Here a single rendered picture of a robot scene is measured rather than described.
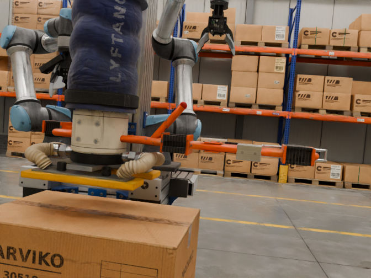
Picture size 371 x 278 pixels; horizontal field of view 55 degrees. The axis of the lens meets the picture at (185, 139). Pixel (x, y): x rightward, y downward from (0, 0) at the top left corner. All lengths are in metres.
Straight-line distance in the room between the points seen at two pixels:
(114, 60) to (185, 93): 0.73
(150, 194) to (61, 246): 0.60
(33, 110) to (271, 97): 7.01
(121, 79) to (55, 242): 0.48
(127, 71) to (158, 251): 0.52
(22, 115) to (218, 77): 8.19
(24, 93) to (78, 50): 0.73
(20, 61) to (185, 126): 0.83
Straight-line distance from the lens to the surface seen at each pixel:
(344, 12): 10.38
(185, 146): 1.03
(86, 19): 1.10
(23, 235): 1.06
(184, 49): 1.81
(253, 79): 8.33
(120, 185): 0.98
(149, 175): 1.15
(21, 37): 1.92
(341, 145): 10.01
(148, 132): 1.64
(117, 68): 1.06
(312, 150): 1.03
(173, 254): 0.91
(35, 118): 1.73
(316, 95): 8.52
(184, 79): 1.76
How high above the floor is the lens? 1.25
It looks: 3 degrees down
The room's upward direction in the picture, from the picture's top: 4 degrees clockwise
